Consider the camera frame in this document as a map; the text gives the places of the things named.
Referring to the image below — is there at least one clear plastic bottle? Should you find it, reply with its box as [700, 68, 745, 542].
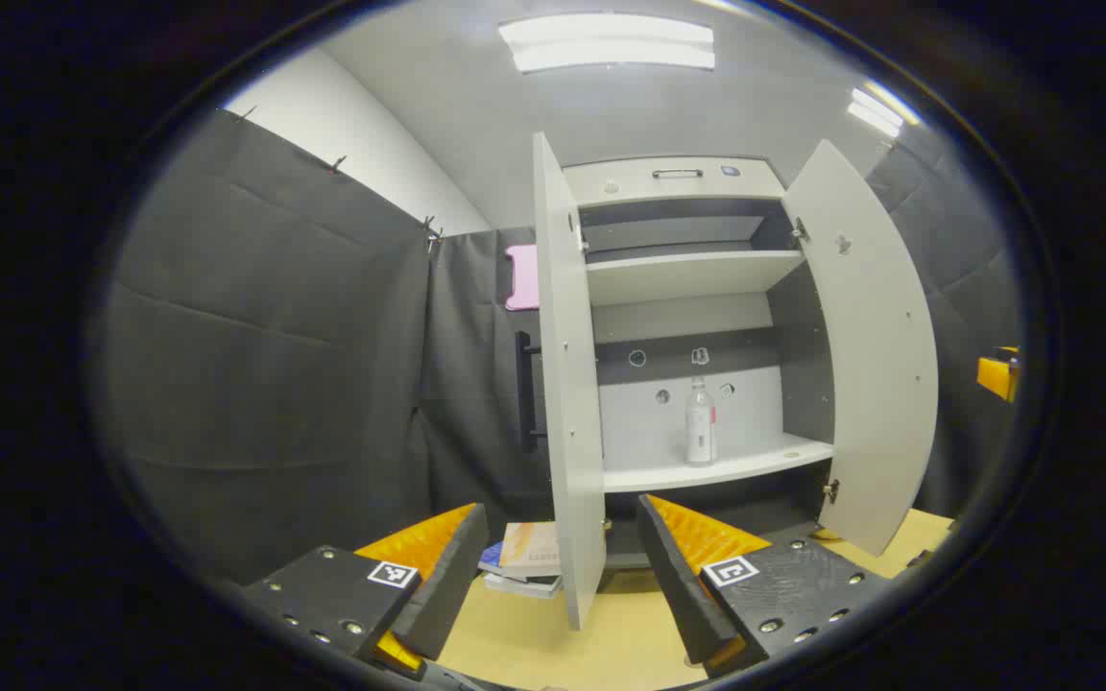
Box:
[685, 376, 719, 467]

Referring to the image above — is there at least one grey cabinet door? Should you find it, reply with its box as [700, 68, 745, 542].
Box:
[532, 132, 607, 631]
[781, 139, 940, 558]

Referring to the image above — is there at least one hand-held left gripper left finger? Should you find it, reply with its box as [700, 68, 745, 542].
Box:
[241, 501, 492, 682]

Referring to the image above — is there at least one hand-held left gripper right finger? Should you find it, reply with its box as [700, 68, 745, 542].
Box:
[635, 494, 900, 680]

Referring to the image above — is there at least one large ceiling light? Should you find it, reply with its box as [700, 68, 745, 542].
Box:
[498, 13, 717, 74]

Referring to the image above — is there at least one grey cabinet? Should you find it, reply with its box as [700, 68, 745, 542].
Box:
[563, 156, 837, 572]

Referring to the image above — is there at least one black door handle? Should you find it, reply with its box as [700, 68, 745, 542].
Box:
[515, 331, 546, 454]

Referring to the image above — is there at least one small ceiling light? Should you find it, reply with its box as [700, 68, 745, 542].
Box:
[846, 82, 921, 137]

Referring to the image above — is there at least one orange white book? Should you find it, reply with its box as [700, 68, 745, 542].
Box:
[498, 521, 562, 579]

